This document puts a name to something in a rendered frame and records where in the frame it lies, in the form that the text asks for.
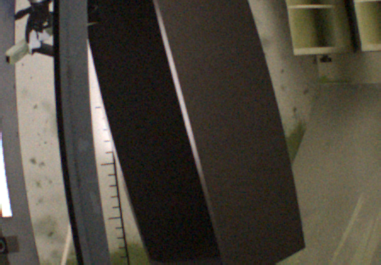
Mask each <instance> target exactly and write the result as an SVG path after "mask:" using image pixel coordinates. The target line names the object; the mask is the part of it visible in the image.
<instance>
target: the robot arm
mask: <svg viewBox="0 0 381 265"><path fill-rule="evenodd" d="M27 1H29V3H30V6H27V7H26V8H23V9H21V10H19V11H18V12H16V14H15V15H14V18H15V21H16V20H22V19H23V17H25V16H26V15H27V14H29V15H30V16H28V18H27V21H26V29H25V39H26V42H27V44H26V45H27V46H28V45H29V46H28V47H29V49H30V50H29V51H30V52H31V49H32V48H39V47H40V42H39V41H47V40H48V39H49V35H48V33H46V32H45V30H47V28H50V27H52V26H53V21H52V20H53V11H49V4H50V3H51V2H53V0H27ZM32 30H34V31H32Z"/></svg>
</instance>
